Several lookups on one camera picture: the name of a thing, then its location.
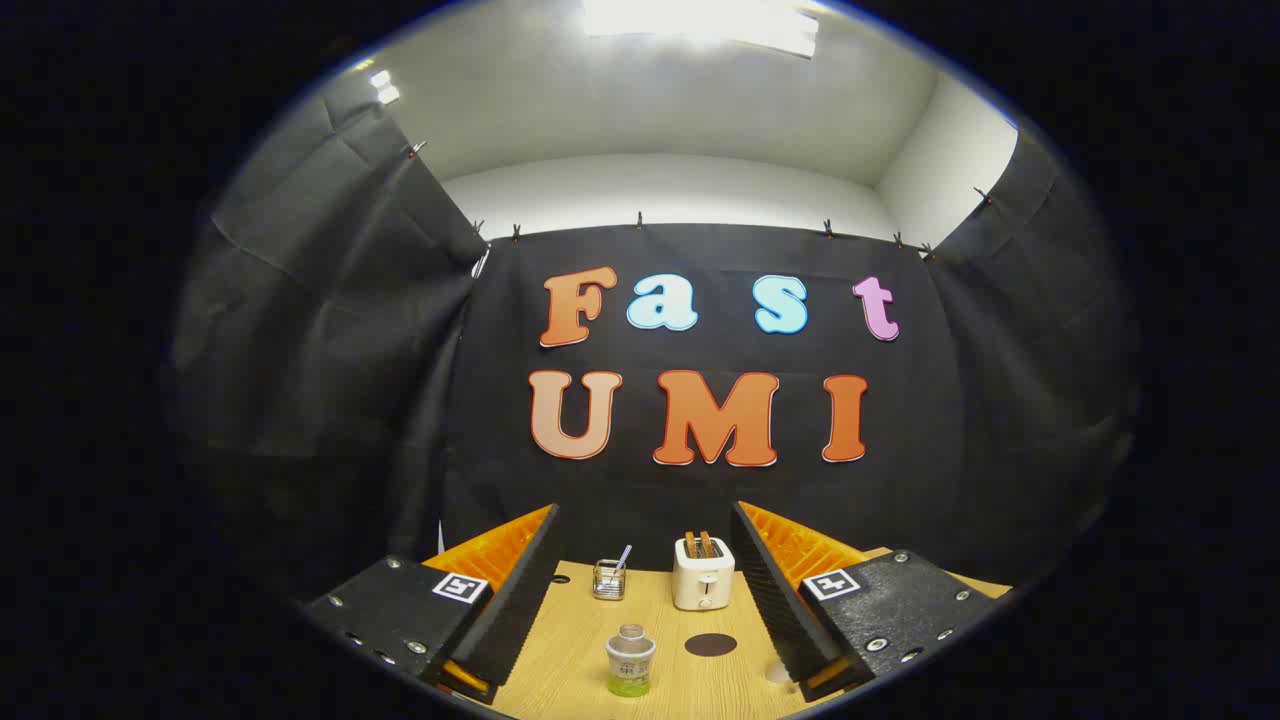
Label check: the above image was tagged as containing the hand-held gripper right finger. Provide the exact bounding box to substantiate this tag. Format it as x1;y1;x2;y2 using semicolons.
730;500;1013;701

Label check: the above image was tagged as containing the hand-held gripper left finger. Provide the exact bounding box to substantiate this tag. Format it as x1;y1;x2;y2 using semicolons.
300;503;561;706

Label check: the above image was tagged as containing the white toaster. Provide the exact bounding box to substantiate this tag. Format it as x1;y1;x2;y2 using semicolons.
672;537;736;612

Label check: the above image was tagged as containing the clear juice bottle white label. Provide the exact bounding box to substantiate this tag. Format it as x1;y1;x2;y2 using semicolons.
605;624;657;698

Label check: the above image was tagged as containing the wooden table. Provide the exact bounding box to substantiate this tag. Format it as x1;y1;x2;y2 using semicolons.
490;547;1013;720

